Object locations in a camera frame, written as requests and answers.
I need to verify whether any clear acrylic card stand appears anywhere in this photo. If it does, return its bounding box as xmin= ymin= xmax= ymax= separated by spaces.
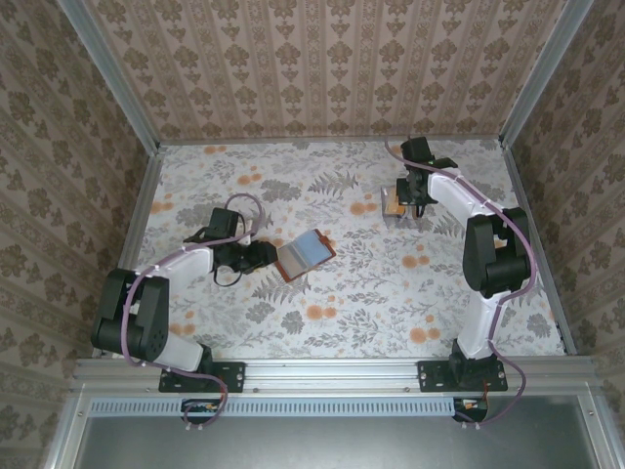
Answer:
xmin=379 ymin=187 xmax=421 ymax=229

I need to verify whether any brown leather card holder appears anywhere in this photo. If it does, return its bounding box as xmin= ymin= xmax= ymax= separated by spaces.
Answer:
xmin=272 ymin=228 xmax=337 ymax=283

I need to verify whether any grey metal panel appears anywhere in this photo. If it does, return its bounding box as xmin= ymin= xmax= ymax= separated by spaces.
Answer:
xmin=46 ymin=385 xmax=619 ymax=469

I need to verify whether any thin black left gripper cable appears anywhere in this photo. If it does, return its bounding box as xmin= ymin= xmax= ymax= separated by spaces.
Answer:
xmin=212 ymin=266 xmax=245 ymax=287

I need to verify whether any thin aluminium table rail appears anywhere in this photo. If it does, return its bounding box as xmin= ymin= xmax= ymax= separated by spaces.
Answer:
xmin=158 ymin=138 xmax=504 ymax=146

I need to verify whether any aluminium table side rail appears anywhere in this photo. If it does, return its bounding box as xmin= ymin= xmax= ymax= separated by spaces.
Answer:
xmin=501 ymin=141 xmax=578 ymax=357
xmin=95 ymin=146 xmax=165 ymax=361

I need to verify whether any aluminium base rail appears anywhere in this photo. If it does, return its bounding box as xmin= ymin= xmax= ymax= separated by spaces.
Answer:
xmin=71 ymin=358 xmax=600 ymax=392

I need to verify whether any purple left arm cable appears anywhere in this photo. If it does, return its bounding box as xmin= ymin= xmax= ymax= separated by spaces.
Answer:
xmin=120 ymin=193 xmax=266 ymax=434

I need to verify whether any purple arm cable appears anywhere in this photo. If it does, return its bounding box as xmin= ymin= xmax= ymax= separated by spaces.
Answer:
xmin=120 ymin=193 xmax=266 ymax=434
xmin=384 ymin=138 xmax=538 ymax=431

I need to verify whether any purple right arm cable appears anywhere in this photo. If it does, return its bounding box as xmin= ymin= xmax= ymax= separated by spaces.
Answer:
xmin=384 ymin=138 xmax=538 ymax=431

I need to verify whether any slotted white cable duct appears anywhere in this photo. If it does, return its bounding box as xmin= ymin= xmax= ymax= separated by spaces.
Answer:
xmin=90 ymin=396 xmax=465 ymax=418

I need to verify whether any black cable connector port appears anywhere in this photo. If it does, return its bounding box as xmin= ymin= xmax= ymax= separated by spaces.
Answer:
xmin=181 ymin=398 xmax=221 ymax=424
xmin=452 ymin=396 xmax=489 ymax=422

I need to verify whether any aluminium frame post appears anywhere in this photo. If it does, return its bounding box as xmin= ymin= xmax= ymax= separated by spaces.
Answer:
xmin=500 ymin=0 xmax=597 ymax=148
xmin=56 ymin=0 xmax=162 ymax=153

